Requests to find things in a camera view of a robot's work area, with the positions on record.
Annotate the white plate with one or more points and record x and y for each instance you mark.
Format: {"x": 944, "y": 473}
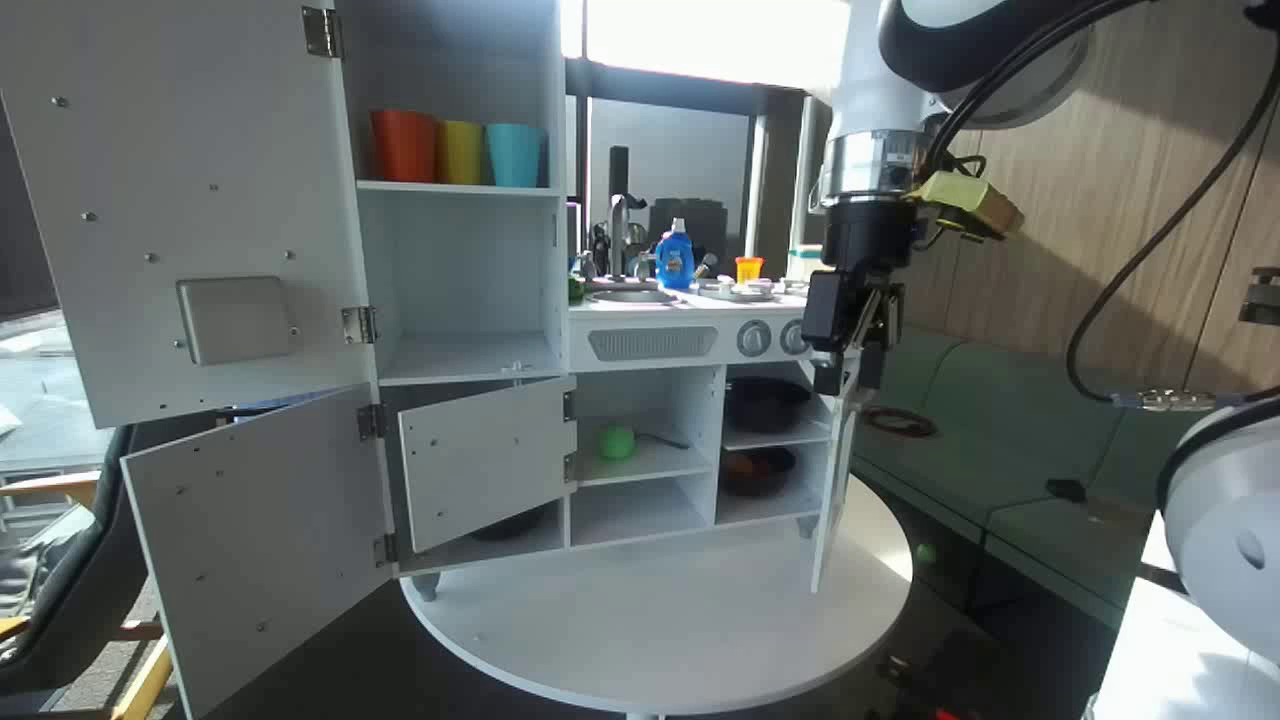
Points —
{"x": 745, "y": 291}

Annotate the yellow plastic cup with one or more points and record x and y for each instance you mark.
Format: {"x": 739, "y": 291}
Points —
{"x": 460, "y": 152}

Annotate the small orange cup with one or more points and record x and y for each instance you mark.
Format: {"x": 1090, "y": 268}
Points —
{"x": 749, "y": 268}

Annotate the green ball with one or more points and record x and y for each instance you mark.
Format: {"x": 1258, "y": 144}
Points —
{"x": 613, "y": 443}

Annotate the yellow wooden stick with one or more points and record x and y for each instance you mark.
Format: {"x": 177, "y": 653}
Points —
{"x": 147, "y": 683}

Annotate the blue bottle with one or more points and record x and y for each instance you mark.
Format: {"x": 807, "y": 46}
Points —
{"x": 679, "y": 262}

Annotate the orange plastic cup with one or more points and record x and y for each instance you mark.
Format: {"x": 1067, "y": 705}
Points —
{"x": 407, "y": 144}

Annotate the white oven door with window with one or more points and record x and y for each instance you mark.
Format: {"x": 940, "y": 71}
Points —
{"x": 828, "y": 504}

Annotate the toy kitchen faucet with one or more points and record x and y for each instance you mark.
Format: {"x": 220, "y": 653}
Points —
{"x": 623, "y": 220}

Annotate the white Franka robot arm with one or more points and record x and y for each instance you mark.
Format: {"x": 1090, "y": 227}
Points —
{"x": 883, "y": 83}

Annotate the white toy kitchen cabinet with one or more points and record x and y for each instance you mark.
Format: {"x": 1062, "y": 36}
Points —
{"x": 460, "y": 285}

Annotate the tall white cabinet door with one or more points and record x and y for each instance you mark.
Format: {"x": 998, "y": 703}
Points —
{"x": 186, "y": 173}

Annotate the dark toy pot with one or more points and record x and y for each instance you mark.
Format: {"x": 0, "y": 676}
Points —
{"x": 763, "y": 473}

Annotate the green bench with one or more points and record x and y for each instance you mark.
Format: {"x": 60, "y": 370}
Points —
{"x": 1002, "y": 443}

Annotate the round white table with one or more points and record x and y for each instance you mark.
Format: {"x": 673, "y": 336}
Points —
{"x": 664, "y": 622}

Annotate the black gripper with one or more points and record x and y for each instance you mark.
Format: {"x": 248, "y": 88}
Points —
{"x": 871, "y": 235}

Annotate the black chair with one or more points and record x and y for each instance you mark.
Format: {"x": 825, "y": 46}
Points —
{"x": 81, "y": 586}

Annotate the black toy pan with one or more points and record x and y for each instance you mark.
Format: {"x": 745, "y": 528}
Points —
{"x": 767, "y": 406}

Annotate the small white cabinet door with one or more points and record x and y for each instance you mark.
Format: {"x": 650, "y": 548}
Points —
{"x": 480, "y": 461}

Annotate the large white cabinet door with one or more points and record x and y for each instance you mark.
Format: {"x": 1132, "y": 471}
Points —
{"x": 260, "y": 534}

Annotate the teal plastic cup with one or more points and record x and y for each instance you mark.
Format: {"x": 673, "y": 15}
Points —
{"x": 518, "y": 158}

